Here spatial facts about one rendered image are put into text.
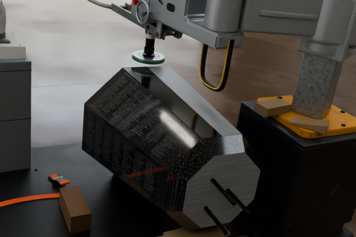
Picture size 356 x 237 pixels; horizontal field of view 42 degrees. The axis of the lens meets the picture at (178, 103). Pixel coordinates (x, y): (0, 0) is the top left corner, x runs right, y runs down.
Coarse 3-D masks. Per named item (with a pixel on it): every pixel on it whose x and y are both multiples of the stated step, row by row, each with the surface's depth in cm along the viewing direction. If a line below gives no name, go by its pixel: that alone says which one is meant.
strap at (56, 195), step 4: (28, 196) 293; (32, 196) 293; (36, 196) 294; (40, 196) 294; (44, 196) 295; (48, 196) 295; (52, 196) 296; (56, 196) 296; (8, 200) 286; (12, 200) 287; (16, 200) 287; (20, 200) 288; (24, 200) 288; (28, 200) 289; (0, 204) 282; (4, 204) 282; (8, 204) 283
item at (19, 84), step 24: (0, 72) 286; (24, 72) 294; (0, 96) 292; (24, 96) 300; (0, 120) 299; (24, 120) 307; (0, 144) 305; (24, 144) 314; (0, 168) 312; (24, 168) 321
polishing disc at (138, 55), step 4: (136, 52) 311; (140, 52) 312; (156, 52) 317; (136, 56) 303; (140, 56) 304; (144, 56) 305; (156, 56) 309; (160, 56) 310; (144, 60) 300; (148, 60) 299; (152, 60) 300; (156, 60) 301; (160, 60) 303
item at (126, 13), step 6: (114, 6) 326; (126, 6) 334; (120, 12) 320; (126, 12) 314; (126, 18) 315; (132, 18) 308; (138, 24) 303; (150, 24) 291; (150, 30) 292; (162, 30) 283; (168, 30) 295; (174, 30) 290; (156, 36) 281; (162, 36) 282; (174, 36) 291
